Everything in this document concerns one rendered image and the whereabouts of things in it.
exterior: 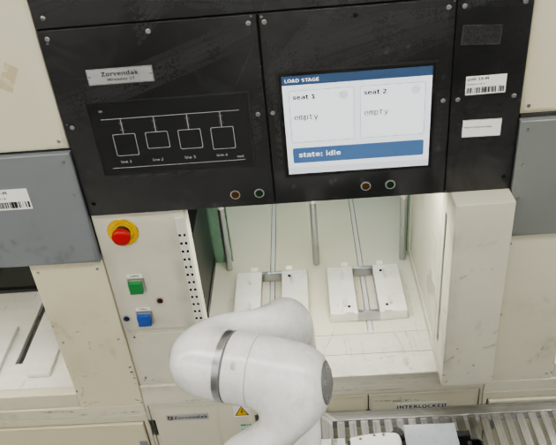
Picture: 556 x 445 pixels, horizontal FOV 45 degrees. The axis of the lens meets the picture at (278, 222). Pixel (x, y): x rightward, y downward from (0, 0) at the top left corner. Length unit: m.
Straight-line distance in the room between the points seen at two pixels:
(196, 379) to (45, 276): 0.76
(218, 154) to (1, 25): 0.46
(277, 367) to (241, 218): 1.49
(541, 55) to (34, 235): 1.08
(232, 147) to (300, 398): 0.62
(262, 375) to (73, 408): 1.09
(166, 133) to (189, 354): 0.55
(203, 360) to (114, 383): 0.92
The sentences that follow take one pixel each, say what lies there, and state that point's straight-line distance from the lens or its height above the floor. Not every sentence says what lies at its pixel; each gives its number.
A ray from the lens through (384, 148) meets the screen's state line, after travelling 1.36.
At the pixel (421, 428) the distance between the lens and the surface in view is 1.39.
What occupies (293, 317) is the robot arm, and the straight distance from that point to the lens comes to 1.03.
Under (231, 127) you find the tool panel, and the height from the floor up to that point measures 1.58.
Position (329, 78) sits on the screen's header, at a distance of 1.29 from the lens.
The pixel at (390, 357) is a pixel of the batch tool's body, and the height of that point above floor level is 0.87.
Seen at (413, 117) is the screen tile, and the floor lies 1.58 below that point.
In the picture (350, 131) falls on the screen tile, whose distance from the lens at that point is 1.34.
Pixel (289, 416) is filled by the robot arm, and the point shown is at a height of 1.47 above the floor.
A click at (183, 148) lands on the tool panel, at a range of 1.36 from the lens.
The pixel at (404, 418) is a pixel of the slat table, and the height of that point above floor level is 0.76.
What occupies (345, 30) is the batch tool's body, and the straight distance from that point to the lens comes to 1.26.
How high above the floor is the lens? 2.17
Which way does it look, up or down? 34 degrees down
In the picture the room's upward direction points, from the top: 6 degrees counter-clockwise
